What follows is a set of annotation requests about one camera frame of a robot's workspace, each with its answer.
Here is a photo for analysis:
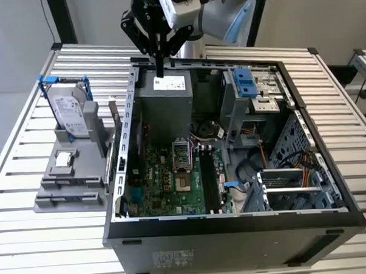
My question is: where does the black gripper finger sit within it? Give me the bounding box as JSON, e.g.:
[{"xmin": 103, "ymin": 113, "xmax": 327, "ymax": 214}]
[
  {"xmin": 119, "ymin": 10, "xmax": 161, "ymax": 79},
  {"xmin": 158, "ymin": 25, "xmax": 197, "ymax": 78}
]

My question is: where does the RAM stick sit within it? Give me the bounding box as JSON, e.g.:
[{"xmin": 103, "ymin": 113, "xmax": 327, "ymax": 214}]
[
  {"xmin": 39, "ymin": 191, "xmax": 98, "ymax": 203},
  {"xmin": 43, "ymin": 175, "xmax": 101, "ymax": 186}
]

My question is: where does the grey power supply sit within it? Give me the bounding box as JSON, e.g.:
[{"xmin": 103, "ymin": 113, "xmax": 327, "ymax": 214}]
[{"xmin": 134, "ymin": 68, "xmax": 196, "ymax": 145}]

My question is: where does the round black fan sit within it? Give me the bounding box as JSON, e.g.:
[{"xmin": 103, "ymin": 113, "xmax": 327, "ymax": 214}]
[{"xmin": 194, "ymin": 118, "xmax": 220, "ymax": 142}]

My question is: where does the metal socket cover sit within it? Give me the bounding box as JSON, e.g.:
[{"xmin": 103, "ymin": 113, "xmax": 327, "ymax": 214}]
[{"xmin": 171, "ymin": 138, "xmax": 193, "ymax": 172}]

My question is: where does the hard disk in blue carrier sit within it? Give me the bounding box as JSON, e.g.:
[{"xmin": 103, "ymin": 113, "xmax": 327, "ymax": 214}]
[{"xmin": 36, "ymin": 73, "xmax": 95, "ymax": 144}]

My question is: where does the green graphics card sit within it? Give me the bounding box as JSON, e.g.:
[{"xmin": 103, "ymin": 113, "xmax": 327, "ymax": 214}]
[{"xmin": 102, "ymin": 95, "xmax": 127, "ymax": 190}]

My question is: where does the locking lever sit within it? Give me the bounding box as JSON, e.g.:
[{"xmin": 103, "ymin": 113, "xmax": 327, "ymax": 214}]
[{"xmin": 188, "ymin": 141, "xmax": 195, "ymax": 172}]

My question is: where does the grey parts rack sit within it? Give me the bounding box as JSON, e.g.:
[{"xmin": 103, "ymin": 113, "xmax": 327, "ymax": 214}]
[{"xmin": 28, "ymin": 100, "xmax": 120, "ymax": 214}]

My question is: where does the CPU socket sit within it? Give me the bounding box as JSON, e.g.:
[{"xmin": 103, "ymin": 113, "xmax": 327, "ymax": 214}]
[{"xmin": 174, "ymin": 169, "xmax": 194, "ymax": 193}]

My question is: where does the green motherboard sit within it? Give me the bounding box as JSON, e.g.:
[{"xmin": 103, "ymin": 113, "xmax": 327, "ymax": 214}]
[{"xmin": 124, "ymin": 140, "xmax": 236, "ymax": 219}]

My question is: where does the silver CPU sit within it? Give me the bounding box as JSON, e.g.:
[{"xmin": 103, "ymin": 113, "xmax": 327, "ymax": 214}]
[{"xmin": 54, "ymin": 151, "xmax": 72, "ymax": 167}]

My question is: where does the perforated metal disk bay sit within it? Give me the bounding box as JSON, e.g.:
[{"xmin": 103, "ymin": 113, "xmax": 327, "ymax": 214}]
[{"xmin": 239, "ymin": 166, "xmax": 345, "ymax": 214}]

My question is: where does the neighbouring metal table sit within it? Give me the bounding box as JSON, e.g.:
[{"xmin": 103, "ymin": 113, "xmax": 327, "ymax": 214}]
[{"xmin": 346, "ymin": 48, "xmax": 366, "ymax": 91}]

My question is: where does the black PC case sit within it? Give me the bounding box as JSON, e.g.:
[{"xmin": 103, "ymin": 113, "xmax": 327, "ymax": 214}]
[{"xmin": 94, "ymin": 45, "xmax": 366, "ymax": 274}]

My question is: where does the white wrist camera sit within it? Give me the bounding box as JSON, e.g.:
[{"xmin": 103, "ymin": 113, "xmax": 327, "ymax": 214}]
[{"xmin": 158, "ymin": 0, "xmax": 203, "ymax": 29}]

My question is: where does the black vertical post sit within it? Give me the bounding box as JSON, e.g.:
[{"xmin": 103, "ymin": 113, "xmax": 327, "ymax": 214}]
[
  {"xmin": 46, "ymin": 0, "xmax": 78, "ymax": 47},
  {"xmin": 245, "ymin": 0, "xmax": 274, "ymax": 47}
]

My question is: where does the blue plastic drive bracket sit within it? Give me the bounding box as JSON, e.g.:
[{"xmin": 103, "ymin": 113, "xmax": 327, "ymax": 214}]
[{"xmin": 233, "ymin": 66, "xmax": 258, "ymax": 98}]

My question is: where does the orange wire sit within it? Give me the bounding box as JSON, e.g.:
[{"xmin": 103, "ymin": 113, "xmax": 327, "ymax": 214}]
[{"xmin": 258, "ymin": 139, "xmax": 268, "ymax": 171}]

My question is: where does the black cable loop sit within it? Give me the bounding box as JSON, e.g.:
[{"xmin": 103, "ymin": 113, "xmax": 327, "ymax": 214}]
[{"xmin": 234, "ymin": 156, "xmax": 260, "ymax": 189}]

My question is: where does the coloured wire bundle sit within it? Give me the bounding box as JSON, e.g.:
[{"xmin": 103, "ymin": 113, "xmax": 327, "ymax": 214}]
[{"xmin": 297, "ymin": 149, "xmax": 315, "ymax": 189}]

